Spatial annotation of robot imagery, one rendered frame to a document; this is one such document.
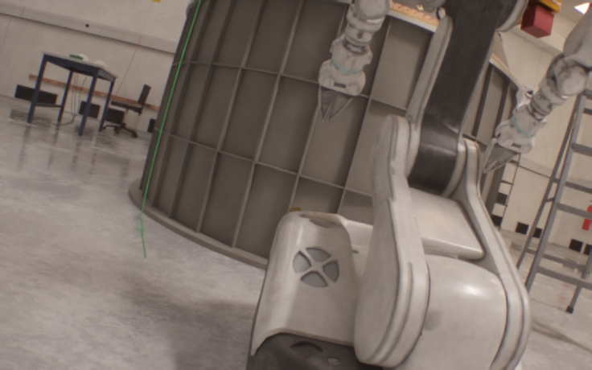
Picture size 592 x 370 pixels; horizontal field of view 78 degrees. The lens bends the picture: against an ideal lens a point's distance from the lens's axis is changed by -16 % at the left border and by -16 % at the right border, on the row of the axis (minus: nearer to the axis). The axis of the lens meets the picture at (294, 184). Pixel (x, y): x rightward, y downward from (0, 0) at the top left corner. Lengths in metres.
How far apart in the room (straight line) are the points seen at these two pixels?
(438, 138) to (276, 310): 0.49
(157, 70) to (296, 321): 6.99
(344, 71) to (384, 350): 0.57
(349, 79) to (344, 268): 0.40
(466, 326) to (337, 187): 1.21
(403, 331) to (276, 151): 1.29
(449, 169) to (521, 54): 9.00
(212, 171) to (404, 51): 0.97
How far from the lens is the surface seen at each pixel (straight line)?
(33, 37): 8.33
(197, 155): 2.00
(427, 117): 0.94
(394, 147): 0.88
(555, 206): 2.13
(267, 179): 1.79
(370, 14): 0.83
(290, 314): 0.75
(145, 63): 7.61
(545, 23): 2.81
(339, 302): 0.79
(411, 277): 0.61
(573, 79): 0.97
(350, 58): 0.89
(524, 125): 1.06
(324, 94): 1.01
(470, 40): 0.94
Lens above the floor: 0.50
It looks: 5 degrees down
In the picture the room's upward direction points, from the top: 16 degrees clockwise
